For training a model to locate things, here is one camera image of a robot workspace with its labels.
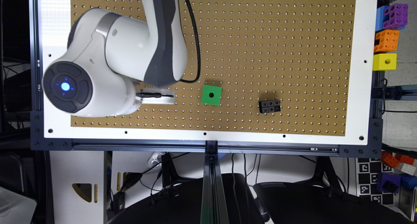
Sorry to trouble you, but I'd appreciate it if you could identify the dark aluminium table frame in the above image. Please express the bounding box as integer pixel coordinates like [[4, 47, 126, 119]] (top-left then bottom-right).
[[28, 0, 417, 224]]

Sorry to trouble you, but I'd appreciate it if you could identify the white cabinet panel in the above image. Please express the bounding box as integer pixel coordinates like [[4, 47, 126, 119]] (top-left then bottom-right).
[[50, 151, 107, 224]]

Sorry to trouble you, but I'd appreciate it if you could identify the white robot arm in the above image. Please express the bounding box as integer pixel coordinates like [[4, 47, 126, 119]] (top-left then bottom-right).
[[42, 0, 188, 117]]

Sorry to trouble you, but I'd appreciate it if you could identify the black office chair left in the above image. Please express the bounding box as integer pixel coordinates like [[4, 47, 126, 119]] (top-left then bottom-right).
[[109, 154, 264, 224]]

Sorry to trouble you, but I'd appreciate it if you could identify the blue block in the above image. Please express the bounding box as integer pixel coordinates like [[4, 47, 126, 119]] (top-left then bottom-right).
[[375, 6, 405, 32]]

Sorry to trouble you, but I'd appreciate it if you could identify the fiducial marker board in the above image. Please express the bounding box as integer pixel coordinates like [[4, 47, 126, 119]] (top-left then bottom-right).
[[355, 158, 395, 205]]

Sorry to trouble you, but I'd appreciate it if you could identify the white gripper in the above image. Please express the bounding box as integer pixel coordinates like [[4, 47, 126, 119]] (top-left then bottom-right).
[[136, 88, 176, 105]]

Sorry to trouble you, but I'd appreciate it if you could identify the black block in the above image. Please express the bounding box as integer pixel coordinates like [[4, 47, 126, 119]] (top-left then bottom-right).
[[259, 100, 281, 113]]

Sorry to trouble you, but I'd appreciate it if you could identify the green cube block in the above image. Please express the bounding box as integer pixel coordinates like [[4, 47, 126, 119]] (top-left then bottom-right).
[[201, 85, 222, 105]]

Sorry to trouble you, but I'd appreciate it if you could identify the black office chair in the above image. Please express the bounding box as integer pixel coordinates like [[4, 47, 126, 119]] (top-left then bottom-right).
[[109, 154, 264, 224], [253, 157, 412, 224]]

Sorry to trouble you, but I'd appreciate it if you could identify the black office chair right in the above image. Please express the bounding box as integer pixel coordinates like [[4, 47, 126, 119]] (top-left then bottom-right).
[[253, 157, 412, 224]]

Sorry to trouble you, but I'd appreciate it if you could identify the purple block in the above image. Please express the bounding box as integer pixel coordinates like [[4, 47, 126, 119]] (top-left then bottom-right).
[[377, 173, 401, 193], [382, 3, 409, 29]]

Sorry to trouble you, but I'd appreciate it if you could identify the brown pegboard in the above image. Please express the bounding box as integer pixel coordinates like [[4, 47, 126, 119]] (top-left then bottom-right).
[[71, 0, 356, 136]]

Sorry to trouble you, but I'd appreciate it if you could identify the purple block lower right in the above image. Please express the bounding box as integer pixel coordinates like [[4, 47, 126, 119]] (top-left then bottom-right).
[[377, 173, 401, 193]]

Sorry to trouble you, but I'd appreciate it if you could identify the orange block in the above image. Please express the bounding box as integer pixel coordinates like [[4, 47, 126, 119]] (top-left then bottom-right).
[[380, 152, 399, 169], [374, 29, 399, 53]]

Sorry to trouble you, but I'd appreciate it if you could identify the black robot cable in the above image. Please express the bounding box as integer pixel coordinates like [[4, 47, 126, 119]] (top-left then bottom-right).
[[136, 0, 202, 99]]

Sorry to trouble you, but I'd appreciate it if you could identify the yellow cube block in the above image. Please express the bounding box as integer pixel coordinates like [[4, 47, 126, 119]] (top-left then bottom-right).
[[373, 53, 397, 71]]

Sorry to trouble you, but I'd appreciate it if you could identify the orange block lower right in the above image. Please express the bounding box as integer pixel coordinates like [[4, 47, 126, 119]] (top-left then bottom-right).
[[380, 152, 399, 169]]

